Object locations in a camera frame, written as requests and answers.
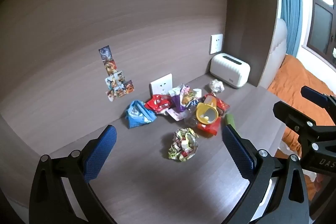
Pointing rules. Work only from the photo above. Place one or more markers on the orange blanket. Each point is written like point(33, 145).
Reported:
point(294, 74)

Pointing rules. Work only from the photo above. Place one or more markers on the red printed snack bag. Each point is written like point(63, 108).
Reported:
point(158, 103)

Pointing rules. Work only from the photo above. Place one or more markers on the clear plastic wrapper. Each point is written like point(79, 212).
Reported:
point(190, 120)

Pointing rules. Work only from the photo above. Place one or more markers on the crumpled white paper ball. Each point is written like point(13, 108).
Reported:
point(215, 85)

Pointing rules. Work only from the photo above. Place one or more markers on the blue snack bag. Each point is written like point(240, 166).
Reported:
point(137, 113)

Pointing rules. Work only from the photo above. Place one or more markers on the column of picture stickers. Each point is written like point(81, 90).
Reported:
point(114, 77)

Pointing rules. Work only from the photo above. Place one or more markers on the white wall socket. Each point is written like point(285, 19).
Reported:
point(216, 43)
point(160, 84)

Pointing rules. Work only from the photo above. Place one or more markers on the purple wrapper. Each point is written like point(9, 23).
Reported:
point(179, 102)

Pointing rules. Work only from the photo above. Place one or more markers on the blue curtain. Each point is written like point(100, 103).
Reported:
point(290, 3)

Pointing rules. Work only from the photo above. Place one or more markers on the white ribbed tabletop appliance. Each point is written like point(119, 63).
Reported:
point(229, 70)

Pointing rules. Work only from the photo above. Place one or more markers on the yellow plastic cup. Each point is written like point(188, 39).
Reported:
point(203, 109)

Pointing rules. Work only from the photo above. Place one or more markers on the flat red packet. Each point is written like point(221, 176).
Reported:
point(211, 129)

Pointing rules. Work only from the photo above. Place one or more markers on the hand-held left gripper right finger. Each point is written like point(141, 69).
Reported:
point(237, 150)

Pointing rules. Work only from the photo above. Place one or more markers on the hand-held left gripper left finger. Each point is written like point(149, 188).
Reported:
point(101, 150)

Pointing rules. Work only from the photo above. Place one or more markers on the red snack packet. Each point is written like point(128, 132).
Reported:
point(221, 104)

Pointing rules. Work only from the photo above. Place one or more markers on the white padded headboard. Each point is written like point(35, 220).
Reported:
point(281, 48)

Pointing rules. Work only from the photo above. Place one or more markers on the crumpled colourful wrapper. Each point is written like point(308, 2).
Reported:
point(183, 144)

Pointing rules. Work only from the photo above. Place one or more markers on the yellow patterned wrapper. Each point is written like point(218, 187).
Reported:
point(188, 95)

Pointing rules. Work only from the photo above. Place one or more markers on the dark framed window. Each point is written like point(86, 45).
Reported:
point(321, 22)

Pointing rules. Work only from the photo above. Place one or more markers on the small white roll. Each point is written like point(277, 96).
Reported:
point(197, 92)

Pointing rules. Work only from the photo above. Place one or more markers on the green wrapper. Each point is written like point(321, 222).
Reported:
point(230, 120)

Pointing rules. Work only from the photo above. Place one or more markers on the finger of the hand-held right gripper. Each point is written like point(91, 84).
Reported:
point(291, 116)
point(313, 94)

